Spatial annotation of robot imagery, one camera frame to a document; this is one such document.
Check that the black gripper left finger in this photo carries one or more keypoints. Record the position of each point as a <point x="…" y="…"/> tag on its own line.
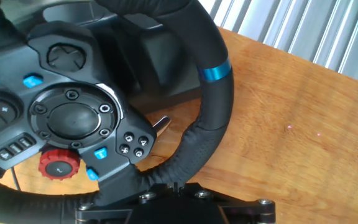
<point x="110" y="213"/>

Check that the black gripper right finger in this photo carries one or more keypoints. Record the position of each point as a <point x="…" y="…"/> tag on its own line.
<point x="247" y="211"/>

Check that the black racing steering wheel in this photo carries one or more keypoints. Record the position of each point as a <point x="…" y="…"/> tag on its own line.
<point x="73" y="121"/>

